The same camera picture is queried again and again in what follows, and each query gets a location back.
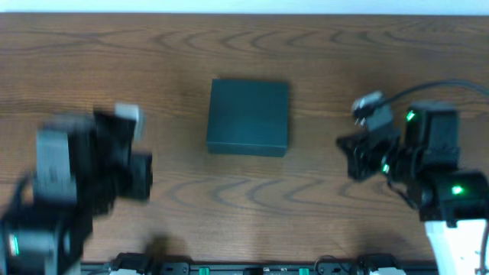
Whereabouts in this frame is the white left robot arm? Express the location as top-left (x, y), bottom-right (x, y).
top-left (1, 111), bottom-right (153, 274)

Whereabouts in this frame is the black mounting rail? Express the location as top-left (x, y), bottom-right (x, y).
top-left (81, 253), bottom-right (439, 275)

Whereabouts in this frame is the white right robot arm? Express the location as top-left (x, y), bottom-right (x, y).
top-left (336, 100), bottom-right (488, 274)

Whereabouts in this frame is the dark green open box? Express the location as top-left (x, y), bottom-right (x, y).
top-left (206, 79), bottom-right (290, 157)

